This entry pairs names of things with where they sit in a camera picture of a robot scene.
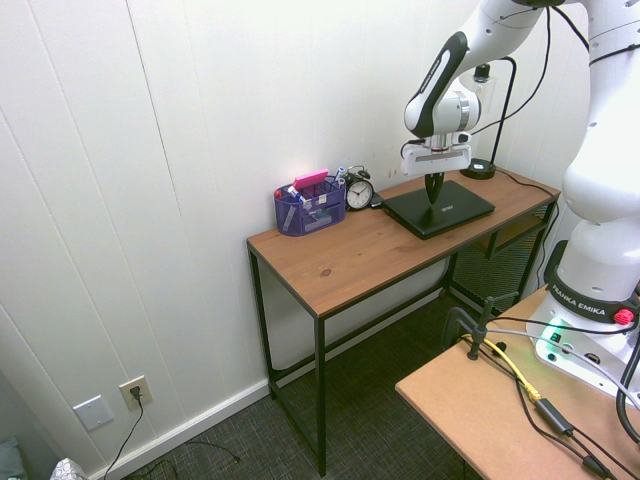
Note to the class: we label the wooden desk with black frame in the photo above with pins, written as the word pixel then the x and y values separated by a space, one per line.
pixel 360 250

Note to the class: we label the purple mesh desk organizer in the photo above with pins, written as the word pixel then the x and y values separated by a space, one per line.
pixel 310 210

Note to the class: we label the black table clamp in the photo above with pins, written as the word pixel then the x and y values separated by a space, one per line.
pixel 452 325

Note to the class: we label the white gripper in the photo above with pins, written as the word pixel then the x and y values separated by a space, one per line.
pixel 435 160

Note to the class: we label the white patterned tissue box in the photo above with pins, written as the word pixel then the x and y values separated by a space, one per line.
pixel 67 470

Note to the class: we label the black desk lamp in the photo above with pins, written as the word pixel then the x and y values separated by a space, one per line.
pixel 477 171

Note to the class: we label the black laptop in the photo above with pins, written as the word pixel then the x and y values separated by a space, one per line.
pixel 450 212

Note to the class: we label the white blue-capped markers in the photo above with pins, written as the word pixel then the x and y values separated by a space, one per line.
pixel 340 175

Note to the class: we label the beige wall outlet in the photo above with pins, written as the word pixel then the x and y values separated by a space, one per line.
pixel 135 392

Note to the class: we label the grey-blue cushion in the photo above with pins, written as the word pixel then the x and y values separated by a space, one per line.
pixel 10 460

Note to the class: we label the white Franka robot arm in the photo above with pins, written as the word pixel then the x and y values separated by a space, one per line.
pixel 600 150

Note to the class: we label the white blank wall plate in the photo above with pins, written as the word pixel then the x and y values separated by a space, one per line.
pixel 93 413

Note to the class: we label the pink sticky note pad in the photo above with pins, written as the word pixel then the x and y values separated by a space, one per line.
pixel 311 178

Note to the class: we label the red robot base knob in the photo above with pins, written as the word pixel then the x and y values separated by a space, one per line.
pixel 624 316

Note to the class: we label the black twin-bell alarm clock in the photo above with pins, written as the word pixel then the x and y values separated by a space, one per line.
pixel 359 194

